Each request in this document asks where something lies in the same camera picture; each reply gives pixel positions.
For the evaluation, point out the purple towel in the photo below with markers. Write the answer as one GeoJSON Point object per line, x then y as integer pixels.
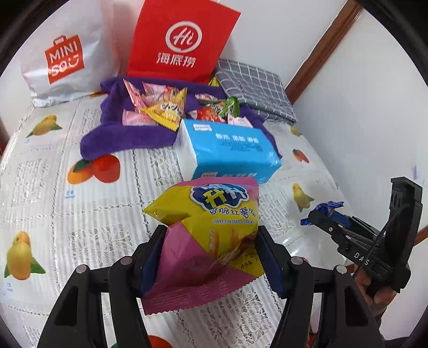
{"type": "Point", "coordinates": [110, 134]}

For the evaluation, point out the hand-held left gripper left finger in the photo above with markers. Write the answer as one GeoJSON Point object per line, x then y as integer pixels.
{"type": "Point", "coordinates": [152, 264]}

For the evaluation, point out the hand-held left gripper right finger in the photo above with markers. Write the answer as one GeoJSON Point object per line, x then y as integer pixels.
{"type": "Point", "coordinates": [271, 264]}

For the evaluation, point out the yellow triangular snack packet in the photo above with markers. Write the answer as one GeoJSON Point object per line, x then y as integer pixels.
{"type": "Point", "coordinates": [167, 112]}

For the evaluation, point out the pink white snack packet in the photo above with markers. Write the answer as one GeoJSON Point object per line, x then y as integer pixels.
{"type": "Point", "coordinates": [239, 121]}

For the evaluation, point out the long pink snack packet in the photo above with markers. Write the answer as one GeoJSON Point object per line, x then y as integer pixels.
{"type": "Point", "coordinates": [132, 92]}

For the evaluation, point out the dark blue snack packet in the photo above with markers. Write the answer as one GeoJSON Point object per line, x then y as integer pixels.
{"type": "Point", "coordinates": [322, 209]}

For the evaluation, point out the blue tissue pack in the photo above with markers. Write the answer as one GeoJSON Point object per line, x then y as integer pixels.
{"type": "Point", "coordinates": [230, 150]}

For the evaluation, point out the white red lychee snack packet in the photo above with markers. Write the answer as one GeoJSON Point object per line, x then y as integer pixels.
{"type": "Point", "coordinates": [205, 97]}

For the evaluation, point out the white plastic shopping bag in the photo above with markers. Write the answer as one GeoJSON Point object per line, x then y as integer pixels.
{"type": "Point", "coordinates": [67, 57]}

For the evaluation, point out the red paper bag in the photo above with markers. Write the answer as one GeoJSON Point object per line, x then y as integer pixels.
{"type": "Point", "coordinates": [180, 43]}

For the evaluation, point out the brown wooden door frame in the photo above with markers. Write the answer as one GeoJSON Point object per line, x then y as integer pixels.
{"type": "Point", "coordinates": [321, 50]}

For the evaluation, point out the yellow pink snack bag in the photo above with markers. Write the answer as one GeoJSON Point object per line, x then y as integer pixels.
{"type": "Point", "coordinates": [204, 234]}

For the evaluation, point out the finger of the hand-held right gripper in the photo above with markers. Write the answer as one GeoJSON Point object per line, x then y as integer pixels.
{"type": "Point", "coordinates": [331, 229]}
{"type": "Point", "coordinates": [354, 226]}

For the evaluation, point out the green snack packet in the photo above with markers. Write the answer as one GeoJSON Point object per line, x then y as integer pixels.
{"type": "Point", "coordinates": [231, 106]}

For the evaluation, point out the person's right hand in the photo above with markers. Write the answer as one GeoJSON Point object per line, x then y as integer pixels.
{"type": "Point", "coordinates": [384, 297]}

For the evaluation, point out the plain pink snack packet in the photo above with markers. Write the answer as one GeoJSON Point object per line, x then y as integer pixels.
{"type": "Point", "coordinates": [133, 118]}

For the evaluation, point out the pink panda snack packet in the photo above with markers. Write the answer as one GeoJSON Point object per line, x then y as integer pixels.
{"type": "Point", "coordinates": [157, 95]}

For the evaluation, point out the grey checked folded cloth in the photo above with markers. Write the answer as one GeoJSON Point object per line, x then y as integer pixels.
{"type": "Point", "coordinates": [257, 90]}

